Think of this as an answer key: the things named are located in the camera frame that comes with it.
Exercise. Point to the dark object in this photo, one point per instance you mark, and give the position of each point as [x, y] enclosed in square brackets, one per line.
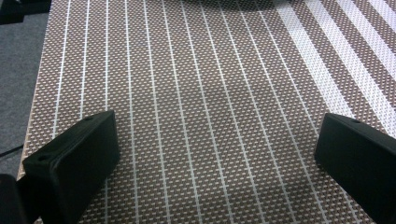
[18, 9]

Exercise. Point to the brown striped woven placemat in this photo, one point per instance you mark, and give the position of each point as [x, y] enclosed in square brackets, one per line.
[211, 93]

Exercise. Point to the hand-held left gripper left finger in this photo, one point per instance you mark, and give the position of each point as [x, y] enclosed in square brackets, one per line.
[77, 161]

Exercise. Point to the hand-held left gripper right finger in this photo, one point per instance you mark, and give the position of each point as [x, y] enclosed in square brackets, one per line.
[358, 161]

